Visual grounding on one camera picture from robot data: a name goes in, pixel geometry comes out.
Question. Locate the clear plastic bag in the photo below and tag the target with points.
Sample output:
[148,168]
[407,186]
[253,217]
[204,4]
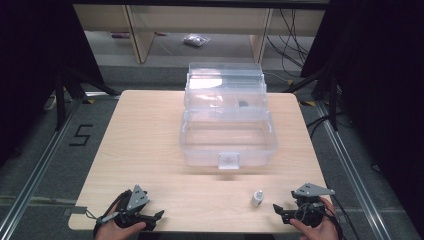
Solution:
[196,40]

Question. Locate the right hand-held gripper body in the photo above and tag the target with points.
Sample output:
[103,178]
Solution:
[308,200]

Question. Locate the black curtain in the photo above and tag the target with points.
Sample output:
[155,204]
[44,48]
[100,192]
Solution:
[383,83]
[30,66]

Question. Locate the person's left hand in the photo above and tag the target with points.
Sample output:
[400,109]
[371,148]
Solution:
[115,231]

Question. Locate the wooden shelf unit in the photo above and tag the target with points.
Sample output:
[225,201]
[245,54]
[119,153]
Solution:
[200,18]

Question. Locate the metal floor rail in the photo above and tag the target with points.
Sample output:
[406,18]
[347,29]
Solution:
[36,170]
[350,166]

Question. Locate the grey tape strip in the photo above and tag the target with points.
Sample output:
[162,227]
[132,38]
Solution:
[75,210]

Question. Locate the clear plastic storage box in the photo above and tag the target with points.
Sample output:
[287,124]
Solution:
[228,130]

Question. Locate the small white bottle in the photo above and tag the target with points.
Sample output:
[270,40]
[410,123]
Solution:
[257,198]

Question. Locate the black metal stand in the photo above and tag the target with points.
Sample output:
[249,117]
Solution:
[60,100]
[333,100]

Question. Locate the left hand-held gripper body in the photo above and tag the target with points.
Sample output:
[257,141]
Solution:
[136,200]

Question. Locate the person's right hand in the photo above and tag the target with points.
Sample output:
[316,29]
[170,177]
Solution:
[320,230]

